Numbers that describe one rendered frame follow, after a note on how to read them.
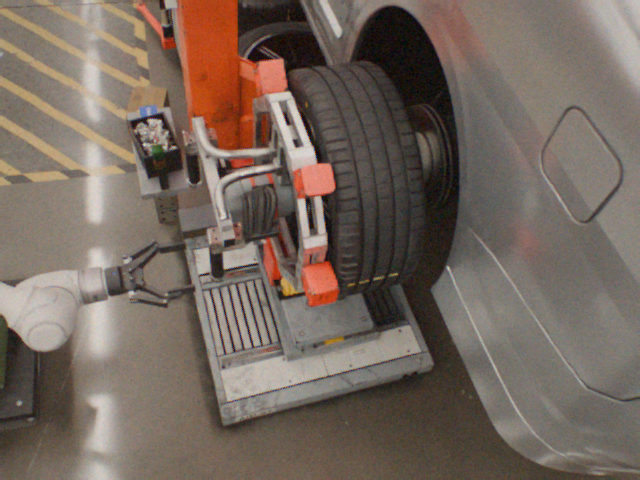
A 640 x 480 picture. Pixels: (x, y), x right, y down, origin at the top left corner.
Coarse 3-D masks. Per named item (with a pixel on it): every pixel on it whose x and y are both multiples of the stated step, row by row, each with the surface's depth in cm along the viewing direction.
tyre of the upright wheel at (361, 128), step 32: (352, 64) 159; (320, 96) 145; (352, 96) 146; (384, 96) 147; (320, 128) 142; (352, 128) 141; (384, 128) 143; (352, 160) 141; (384, 160) 142; (416, 160) 144; (352, 192) 140; (384, 192) 142; (416, 192) 145; (352, 224) 143; (384, 224) 145; (416, 224) 148; (352, 256) 147; (384, 256) 151; (416, 256) 155; (352, 288) 159
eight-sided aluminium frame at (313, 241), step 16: (272, 96) 152; (288, 96) 152; (256, 112) 172; (272, 112) 152; (288, 112) 153; (256, 128) 178; (304, 128) 147; (256, 144) 183; (288, 144) 143; (304, 144) 144; (256, 160) 188; (272, 160) 190; (288, 160) 142; (304, 160) 142; (304, 208) 144; (320, 208) 145; (304, 224) 145; (320, 224) 146; (272, 240) 188; (288, 240) 188; (304, 240) 145; (320, 240) 147; (304, 256) 149; (320, 256) 151; (288, 272) 173
